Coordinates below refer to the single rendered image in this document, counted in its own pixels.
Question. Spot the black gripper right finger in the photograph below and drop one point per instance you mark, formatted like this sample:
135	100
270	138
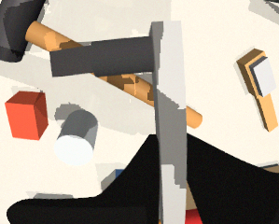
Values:
227	190

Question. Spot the grey cylinder with white end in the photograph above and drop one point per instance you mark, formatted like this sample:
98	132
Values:
76	140

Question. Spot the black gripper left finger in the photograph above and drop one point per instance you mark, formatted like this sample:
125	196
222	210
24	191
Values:
133	198

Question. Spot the black mallet with wooden handle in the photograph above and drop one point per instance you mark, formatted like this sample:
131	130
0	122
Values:
18	25

